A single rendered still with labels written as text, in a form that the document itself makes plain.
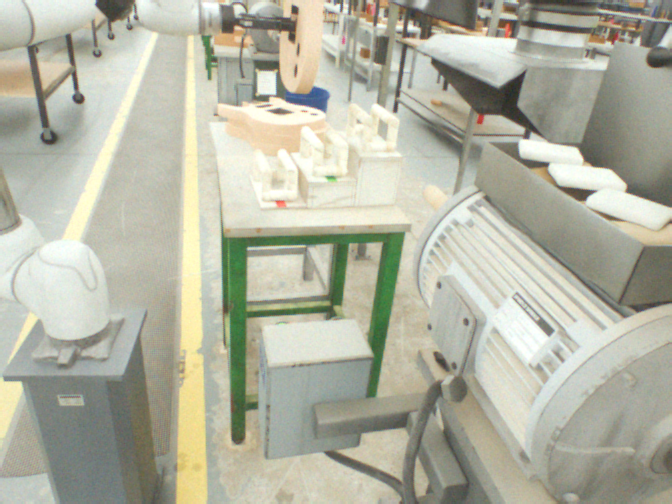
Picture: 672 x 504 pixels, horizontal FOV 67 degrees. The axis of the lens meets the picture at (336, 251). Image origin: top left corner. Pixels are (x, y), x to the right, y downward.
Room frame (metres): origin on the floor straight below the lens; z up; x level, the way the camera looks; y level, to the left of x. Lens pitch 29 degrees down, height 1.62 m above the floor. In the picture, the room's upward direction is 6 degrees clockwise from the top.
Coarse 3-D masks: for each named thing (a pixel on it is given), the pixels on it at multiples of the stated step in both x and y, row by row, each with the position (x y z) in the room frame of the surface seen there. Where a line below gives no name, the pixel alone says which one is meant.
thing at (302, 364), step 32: (352, 320) 0.67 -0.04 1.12; (288, 352) 0.58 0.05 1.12; (320, 352) 0.58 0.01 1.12; (352, 352) 0.59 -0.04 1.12; (288, 384) 0.55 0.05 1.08; (320, 384) 0.56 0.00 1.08; (352, 384) 0.58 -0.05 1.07; (288, 416) 0.55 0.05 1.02; (288, 448) 0.55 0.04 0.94; (320, 448) 0.57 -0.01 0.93; (384, 480) 0.50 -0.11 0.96
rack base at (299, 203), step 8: (256, 184) 1.61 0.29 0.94; (272, 184) 1.63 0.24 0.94; (280, 184) 1.64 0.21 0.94; (256, 192) 1.55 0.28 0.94; (296, 192) 1.58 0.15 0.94; (272, 200) 1.49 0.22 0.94; (296, 200) 1.51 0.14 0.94; (264, 208) 1.44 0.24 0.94; (272, 208) 1.45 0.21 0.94; (280, 208) 1.46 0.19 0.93; (288, 208) 1.47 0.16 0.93; (296, 208) 1.48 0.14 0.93; (304, 208) 1.48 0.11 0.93
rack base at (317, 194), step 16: (304, 160) 1.68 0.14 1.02; (336, 160) 1.71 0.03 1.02; (304, 176) 1.54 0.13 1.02; (336, 176) 1.56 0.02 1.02; (352, 176) 1.57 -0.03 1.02; (304, 192) 1.52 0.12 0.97; (320, 192) 1.50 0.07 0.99; (336, 192) 1.52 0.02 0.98; (352, 192) 1.54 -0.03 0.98; (320, 208) 1.50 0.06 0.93
